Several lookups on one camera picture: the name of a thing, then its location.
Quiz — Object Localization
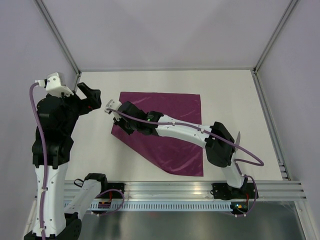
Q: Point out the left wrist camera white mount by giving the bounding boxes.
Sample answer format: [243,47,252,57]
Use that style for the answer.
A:
[34,72,74,98]

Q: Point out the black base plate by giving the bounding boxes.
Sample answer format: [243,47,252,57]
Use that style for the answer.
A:
[101,182,125,200]
[210,182,259,201]

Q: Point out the aluminium frame post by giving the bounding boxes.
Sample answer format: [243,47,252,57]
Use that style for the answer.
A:
[252,0,301,75]
[33,0,81,76]

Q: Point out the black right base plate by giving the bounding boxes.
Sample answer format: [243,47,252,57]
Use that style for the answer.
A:
[210,182,259,201]

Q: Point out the aluminium frame post left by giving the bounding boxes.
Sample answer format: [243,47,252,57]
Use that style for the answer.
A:
[33,0,81,76]

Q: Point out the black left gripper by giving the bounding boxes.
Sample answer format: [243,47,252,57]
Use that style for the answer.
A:
[56,81,102,133]

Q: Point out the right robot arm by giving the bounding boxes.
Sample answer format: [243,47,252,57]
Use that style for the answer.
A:
[105,100,248,200]

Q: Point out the green handled knife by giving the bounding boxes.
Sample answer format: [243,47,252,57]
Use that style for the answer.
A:
[235,131,241,150]

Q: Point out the aluminium front rail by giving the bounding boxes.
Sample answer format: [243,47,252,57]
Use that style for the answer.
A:
[59,181,307,202]

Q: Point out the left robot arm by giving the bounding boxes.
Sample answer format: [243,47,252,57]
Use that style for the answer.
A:
[24,82,109,240]

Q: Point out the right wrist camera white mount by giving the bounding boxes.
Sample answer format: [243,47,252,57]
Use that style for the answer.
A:
[104,99,122,121]

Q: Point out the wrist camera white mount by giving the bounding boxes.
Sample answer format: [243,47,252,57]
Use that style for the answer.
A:
[104,99,122,121]
[34,72,74,98]

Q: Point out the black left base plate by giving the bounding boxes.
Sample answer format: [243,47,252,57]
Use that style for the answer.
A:
[101,182,125,200]

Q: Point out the purple cloth napkin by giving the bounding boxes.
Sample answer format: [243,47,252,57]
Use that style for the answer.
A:
[111,92,204,177]

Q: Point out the aluminium frame post right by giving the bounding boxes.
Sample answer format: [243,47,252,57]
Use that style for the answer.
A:
[252,0,301,75]

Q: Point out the white slotted cable duct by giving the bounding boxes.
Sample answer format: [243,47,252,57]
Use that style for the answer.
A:
[62,201,232,211]

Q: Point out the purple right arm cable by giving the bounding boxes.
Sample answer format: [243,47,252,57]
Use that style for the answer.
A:
[109,108,265,168]

